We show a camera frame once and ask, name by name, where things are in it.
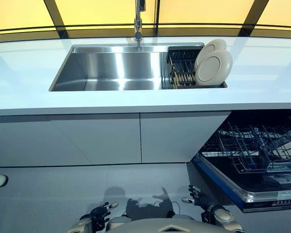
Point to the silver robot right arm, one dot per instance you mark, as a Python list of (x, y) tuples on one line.
[(223, 216)]

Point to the beige ceramic plate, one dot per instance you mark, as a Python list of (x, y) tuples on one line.
[(214, 68), (214, 46)]

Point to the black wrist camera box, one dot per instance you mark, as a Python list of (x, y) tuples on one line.
[(205, 217)]

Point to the grey robot torso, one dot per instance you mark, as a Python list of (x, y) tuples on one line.
[(155, 227)]

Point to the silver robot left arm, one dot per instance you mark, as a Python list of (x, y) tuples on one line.
[(80, 225)]

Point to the black sink drain rack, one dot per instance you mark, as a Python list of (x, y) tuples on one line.
[(182, 57)]

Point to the white cabinet door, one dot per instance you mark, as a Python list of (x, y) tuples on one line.
[(38, 140), (179, 136)]

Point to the dark window frame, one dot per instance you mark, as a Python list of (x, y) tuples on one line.
[(61, 29)]

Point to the chrome kitchen faucet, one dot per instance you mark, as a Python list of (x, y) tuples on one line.
[(138, 19)]

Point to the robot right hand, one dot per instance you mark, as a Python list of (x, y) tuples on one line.
[(202, 200)]

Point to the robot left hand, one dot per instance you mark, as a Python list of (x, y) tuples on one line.
[(100, 214)]

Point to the stainless steel sink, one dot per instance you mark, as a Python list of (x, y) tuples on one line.
[(106, 65)]

